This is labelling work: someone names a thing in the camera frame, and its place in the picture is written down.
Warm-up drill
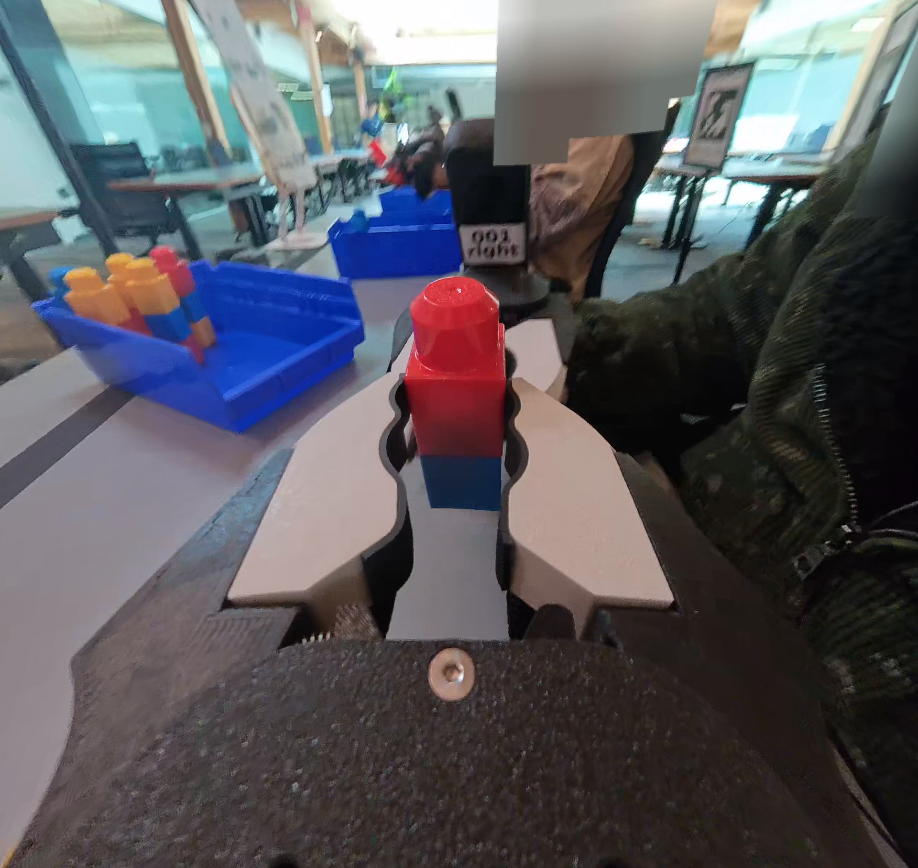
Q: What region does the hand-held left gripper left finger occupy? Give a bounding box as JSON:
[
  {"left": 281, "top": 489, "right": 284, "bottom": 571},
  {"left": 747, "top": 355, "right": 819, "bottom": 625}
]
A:
[{"left": 224, "top": 372, "right": 417, "bottom": 621}]

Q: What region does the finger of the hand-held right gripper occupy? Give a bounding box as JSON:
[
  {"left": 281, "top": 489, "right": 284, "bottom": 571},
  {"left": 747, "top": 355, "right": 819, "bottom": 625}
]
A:
[
  {"left": 389, "top": 306, "right": 415, "bottom": 375},
  {"left": 504, "top": 318, "right": 569, "bottom": 396}
]

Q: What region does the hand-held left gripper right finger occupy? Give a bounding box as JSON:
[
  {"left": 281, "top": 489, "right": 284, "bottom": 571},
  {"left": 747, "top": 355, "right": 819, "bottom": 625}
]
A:
[{"left": 495, "top": 376, "right": 677, "bottom": 621}]

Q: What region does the red mega block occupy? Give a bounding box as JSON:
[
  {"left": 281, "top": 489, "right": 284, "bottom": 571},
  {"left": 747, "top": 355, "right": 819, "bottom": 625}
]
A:
[{"left": 404, "top": 276, "right": 508, "bottom": 459}]

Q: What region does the blue plastic bin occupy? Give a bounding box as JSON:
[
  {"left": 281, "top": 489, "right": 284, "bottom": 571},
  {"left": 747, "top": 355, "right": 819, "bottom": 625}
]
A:
[
  {"left": 32, "top": 260, "right": 365, "bottom": 435},
  {"left": 328, "top": 187, "right": 463, "bottom": 281}
]

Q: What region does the blue mega block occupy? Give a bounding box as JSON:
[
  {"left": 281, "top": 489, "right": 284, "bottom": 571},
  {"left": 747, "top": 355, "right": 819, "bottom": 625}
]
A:
[{"left": 419, "top": 454, "right": 503, "bottom": 512}]

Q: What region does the person's right forearm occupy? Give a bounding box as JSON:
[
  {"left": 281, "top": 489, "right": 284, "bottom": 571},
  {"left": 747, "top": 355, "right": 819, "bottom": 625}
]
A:
[{"left": 565, "top": 237, "right": 854, "bottom": 482}]

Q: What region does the black office chair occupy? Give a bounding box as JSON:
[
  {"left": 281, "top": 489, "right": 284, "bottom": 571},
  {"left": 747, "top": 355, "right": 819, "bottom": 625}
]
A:
[
  {"left": 70, "top": 141, "right": 184, "bottom": 239},
  {"left": 594, "top": 104, "right": 682, "bottom": 297}
]

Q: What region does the black-white marker sign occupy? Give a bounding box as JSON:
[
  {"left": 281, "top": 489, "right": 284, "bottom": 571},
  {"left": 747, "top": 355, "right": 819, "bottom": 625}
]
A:
[{"left": 680, "top": 59, "right": 755, "bottom": 175}]

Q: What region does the instruction sheet on wooden board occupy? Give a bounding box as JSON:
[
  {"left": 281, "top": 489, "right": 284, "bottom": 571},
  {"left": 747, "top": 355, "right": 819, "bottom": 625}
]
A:
[{"left": 172, "top": 0, "right": 320, "bottom": 198}]

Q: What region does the cluster of stacked block towers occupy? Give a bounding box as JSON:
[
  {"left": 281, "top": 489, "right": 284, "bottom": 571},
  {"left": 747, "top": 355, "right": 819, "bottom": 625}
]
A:
[{"left": 49, "top": 245, "right": 218, "bottom": 367}]

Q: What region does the person's green jacket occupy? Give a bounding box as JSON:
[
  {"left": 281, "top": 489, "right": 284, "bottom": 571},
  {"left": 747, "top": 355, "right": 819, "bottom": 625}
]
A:
[{"left": 681, "top": 122, "right": 918, "bottom": 868}]

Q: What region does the black tripod stand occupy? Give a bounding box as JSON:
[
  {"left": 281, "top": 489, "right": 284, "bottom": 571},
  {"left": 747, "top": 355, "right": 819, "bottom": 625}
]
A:
[{"left": 0, "top": 3, "right": 121, "bottom": 259}]

